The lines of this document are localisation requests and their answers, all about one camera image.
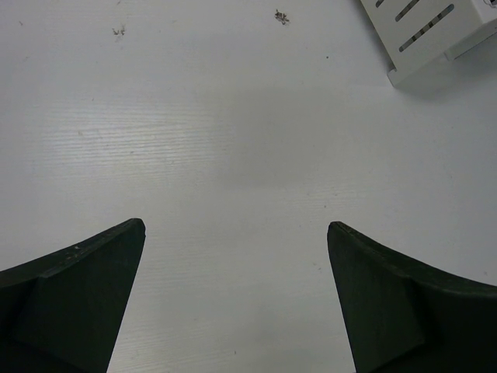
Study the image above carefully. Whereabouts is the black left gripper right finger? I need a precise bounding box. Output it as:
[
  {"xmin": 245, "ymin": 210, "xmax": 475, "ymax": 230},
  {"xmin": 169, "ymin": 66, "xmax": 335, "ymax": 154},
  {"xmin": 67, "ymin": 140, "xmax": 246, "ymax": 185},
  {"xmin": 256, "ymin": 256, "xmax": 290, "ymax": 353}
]
[{"xmin": 327, "ymin": 221, "xmax": 496, "ymax": 372}]

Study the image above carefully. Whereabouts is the white slotted container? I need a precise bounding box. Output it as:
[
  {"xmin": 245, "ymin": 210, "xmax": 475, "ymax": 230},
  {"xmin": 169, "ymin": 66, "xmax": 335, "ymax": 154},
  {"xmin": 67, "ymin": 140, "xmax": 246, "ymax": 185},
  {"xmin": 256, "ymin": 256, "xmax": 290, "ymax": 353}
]
[{"xmin": 360, "ymin": 0, "xmax": 496, "ymax": 87}]

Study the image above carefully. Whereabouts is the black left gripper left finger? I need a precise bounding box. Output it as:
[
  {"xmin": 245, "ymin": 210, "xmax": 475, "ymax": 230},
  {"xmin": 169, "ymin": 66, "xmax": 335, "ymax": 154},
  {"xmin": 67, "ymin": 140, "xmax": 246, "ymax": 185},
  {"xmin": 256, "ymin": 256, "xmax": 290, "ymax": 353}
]
[{"xmin": 1, "ymin": 218, "xmax": 146, "ymax": 372}]

